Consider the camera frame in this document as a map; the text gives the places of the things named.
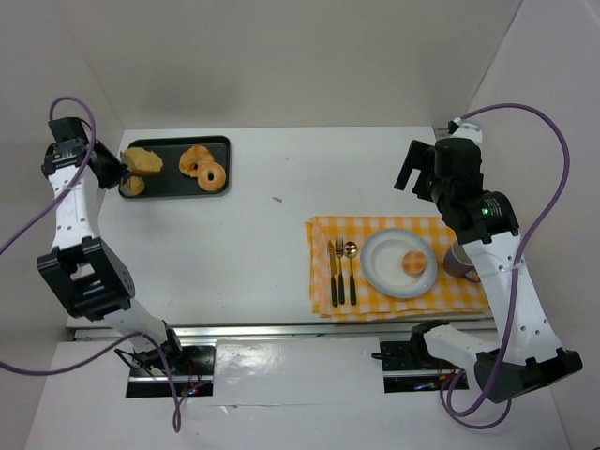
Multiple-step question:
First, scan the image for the toasted bread slice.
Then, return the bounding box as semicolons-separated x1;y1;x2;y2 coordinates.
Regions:
121;147;163;175

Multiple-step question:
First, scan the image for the small glazed donut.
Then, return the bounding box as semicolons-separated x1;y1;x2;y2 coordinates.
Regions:
401;250;428;277

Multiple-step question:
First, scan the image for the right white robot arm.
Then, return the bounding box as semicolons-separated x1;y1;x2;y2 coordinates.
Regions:
395;118;582;404

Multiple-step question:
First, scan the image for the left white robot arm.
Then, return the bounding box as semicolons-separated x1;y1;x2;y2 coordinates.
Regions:
37;117;183;371

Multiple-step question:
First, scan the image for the small round bun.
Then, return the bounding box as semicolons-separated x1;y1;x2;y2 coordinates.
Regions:
119;176;145;197

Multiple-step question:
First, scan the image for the white ceramic plate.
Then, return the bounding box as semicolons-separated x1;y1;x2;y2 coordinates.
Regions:
360;228;438;299

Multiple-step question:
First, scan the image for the black baking tray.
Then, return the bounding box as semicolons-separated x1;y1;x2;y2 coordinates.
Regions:
119;136;231;199

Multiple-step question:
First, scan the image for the large twisted donut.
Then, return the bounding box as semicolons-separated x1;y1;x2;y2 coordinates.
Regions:
179;145;215;178

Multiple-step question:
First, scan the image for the gold spoon black handle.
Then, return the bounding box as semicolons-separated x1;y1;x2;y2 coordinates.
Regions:
344;241;358;306

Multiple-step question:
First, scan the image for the gold fork black handle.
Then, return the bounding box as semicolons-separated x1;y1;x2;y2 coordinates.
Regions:
335;237;345;305

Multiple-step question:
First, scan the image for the gold knife black handle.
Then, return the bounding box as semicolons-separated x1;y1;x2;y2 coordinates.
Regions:
327;242;338;308

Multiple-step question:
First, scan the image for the ring donut front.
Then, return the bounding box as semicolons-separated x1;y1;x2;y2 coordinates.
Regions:
197;161;227;192

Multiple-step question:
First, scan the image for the aluminium rail front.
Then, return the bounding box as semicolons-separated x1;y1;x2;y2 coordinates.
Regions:
71;314;496;341

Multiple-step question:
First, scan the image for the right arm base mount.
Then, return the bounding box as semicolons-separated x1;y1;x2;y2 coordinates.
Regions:
371;320;459;394

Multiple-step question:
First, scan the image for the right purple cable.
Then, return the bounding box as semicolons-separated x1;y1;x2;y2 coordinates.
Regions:
438;101;571;430

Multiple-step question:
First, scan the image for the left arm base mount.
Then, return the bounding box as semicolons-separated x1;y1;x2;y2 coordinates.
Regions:
115;344;217;398

